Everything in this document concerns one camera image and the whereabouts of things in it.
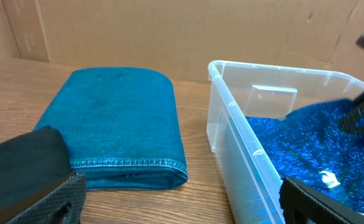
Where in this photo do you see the folded blue towel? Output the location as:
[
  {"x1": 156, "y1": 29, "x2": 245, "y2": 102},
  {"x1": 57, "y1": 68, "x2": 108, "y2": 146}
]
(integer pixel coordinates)
[{"x1": 37, "y1": 67, "x2": 189, "y2": 190}]

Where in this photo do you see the cardboard backdrop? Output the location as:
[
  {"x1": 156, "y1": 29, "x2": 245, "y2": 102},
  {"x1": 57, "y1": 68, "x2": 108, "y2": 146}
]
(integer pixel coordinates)
[{"x1": 0, "y1": 0, "x2": 364, "y2": 81}]

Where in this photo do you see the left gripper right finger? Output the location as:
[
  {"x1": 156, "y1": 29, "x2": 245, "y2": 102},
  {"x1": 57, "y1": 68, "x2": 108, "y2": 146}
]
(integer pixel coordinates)
[{"x1": 279, "y1": 177, "x2": 364, "y2": 224}]

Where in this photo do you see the black cloth left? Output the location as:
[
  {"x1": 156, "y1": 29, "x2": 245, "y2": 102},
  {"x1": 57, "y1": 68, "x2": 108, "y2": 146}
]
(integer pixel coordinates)
[{"x1": 0, "y1": 126, "x2": 72, "y2": 210}]

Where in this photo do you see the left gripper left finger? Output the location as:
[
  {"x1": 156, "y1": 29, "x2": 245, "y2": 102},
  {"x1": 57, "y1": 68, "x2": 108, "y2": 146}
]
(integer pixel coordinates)
[{"x1": 0, "y1": 172, "x2": 87, "y2": 224}]

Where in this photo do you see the blue sequin garment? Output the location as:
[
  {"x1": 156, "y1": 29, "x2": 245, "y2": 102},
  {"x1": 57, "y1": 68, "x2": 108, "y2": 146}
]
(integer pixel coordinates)
[{"x1": 247, "y1": 99, "x2": 364, "y2": 213}]

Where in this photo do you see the white label in container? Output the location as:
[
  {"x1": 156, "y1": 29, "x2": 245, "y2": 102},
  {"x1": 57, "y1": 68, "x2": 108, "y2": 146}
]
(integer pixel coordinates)
[{"x1": 319, "y1": 170, "x2": 340, "y2": 189}]

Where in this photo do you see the clear plastic container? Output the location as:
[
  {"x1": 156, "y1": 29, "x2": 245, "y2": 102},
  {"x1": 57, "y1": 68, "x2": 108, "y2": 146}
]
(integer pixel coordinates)
[{"x1": 207, "y1": 60, "x2": 364, "y2": 223}]

